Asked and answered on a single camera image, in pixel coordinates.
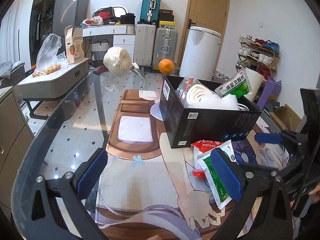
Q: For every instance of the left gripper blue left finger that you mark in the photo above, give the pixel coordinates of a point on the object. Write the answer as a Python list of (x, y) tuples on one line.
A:
[(88, 173)]

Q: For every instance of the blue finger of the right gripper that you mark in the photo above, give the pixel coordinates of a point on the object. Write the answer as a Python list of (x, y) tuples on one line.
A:
[(268, 138)]

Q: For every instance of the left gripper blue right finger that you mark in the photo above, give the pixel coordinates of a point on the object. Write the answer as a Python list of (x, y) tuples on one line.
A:
[(228, 172)]

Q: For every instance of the green white medicine packet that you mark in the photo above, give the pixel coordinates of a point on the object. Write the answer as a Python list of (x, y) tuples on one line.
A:
[(219, 192)]

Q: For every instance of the white fluffy soft object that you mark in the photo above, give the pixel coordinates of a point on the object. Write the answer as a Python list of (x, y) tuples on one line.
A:
[(213, 101)]

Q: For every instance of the white printed foil packet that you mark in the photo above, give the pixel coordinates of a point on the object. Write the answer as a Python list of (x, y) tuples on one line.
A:
[(238, 85)]

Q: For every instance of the red white balloon glue bag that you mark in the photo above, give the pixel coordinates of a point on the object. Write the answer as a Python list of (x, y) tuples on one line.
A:
[(199, 148)]

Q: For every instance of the open cardboard box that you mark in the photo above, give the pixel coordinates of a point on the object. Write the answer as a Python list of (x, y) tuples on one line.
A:
[(285, 118)]

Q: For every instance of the purple paper bag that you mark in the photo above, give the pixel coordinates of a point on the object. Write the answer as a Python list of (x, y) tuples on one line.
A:
[(271, 88)]

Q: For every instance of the anime printed desk mat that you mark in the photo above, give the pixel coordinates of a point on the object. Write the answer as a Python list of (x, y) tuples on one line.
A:
[(147, 190)]

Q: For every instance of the small white cylinder bin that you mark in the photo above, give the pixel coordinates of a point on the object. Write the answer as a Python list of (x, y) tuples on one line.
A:
[(255, 81)]

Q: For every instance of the black storage box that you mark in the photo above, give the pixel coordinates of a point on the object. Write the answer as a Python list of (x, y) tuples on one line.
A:
[(185, 126)]

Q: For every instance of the shoe rack with shoes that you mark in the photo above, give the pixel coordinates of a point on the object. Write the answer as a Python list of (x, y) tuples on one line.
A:
[(258, 55)]

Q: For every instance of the grey flat case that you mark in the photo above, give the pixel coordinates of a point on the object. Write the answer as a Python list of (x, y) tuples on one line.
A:
[(54, 85)]

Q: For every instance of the white cylindrical appliance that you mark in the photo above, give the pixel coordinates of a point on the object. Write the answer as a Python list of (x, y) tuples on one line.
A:
[(200, 53)]

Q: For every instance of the clear plastic bag with snacks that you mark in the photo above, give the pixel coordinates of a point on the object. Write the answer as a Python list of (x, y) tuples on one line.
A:
[(48, 60)]

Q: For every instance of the orange fruit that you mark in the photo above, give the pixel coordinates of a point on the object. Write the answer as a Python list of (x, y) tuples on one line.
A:
[(166, 66)]

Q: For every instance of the wicker basket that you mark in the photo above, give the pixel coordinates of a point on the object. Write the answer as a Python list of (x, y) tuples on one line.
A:
[(99, 49)]

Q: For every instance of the cardboard fruit box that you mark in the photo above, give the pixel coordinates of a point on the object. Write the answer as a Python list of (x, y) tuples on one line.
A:
[(74, 44)]

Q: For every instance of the silver suitcase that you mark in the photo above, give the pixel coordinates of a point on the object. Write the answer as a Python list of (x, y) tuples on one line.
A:
[(165, 45)]

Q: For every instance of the wooden door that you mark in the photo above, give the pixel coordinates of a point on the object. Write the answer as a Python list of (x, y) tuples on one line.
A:
[(210, 14)]

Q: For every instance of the white desk with drawers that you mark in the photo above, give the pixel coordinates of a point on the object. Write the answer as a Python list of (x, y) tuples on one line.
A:
[(122, 35)]

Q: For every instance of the white suitcase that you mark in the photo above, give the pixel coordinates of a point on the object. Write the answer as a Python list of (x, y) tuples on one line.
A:
[(144, 42)]

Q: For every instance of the stack of dark boxes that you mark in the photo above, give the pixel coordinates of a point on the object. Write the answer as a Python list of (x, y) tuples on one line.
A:
[(166, 19)]

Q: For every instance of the grey tall box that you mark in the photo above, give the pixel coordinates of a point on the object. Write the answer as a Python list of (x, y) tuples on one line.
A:
[(66, 13)]

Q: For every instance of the teal suitcase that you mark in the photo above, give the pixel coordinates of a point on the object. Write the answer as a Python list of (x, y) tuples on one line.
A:
[(149, 13)]

